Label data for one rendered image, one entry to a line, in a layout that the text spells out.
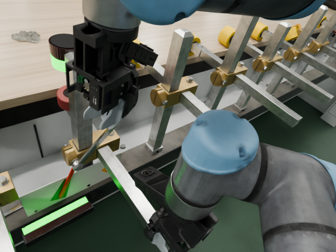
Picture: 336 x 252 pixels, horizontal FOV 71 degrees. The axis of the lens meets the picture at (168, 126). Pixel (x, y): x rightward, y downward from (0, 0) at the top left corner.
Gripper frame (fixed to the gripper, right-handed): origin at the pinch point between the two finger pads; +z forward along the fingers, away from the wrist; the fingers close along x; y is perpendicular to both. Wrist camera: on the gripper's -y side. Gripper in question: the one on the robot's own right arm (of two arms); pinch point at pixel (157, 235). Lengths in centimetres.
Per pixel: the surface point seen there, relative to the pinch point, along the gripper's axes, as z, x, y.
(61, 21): -8, 14, -84
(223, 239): 83, 62, 8
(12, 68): -8, -10, -59
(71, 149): -4.4, -7.0, -26.4
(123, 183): -3.5, -1.0, -12.8
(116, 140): -3.8, 3.9, -24.4
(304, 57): -12, 99, -22
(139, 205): -3.4, -0.8, -6.6
